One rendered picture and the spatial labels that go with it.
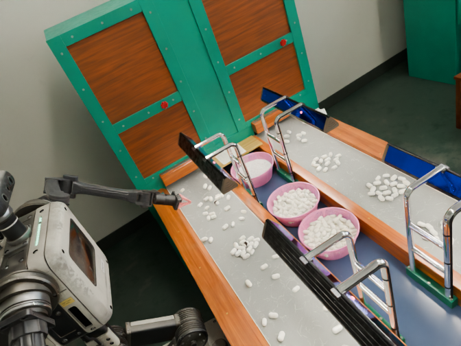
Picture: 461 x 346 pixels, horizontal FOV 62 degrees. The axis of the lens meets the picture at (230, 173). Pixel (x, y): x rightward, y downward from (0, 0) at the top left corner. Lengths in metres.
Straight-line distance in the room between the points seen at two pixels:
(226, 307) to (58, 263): 0.74
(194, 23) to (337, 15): 2.09
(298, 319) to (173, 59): 1.48
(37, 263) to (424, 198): 1.52
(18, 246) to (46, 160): 1.96
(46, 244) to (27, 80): 1.96
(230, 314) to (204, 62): 1.40
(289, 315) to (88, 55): 1.56
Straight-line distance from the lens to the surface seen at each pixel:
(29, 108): 3.07
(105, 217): 3.46
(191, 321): 1.63
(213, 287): 1.72
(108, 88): 2.20
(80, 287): 1.22
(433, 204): 1.85
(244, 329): 1.55
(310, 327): 1.52
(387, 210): 1.84
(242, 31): 2.39
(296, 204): 1.96
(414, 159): 1.50
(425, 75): 4.40
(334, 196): 1.91
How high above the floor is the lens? 2.02
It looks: 33 degrees down
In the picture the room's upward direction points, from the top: 23 degrees counter-clockwise
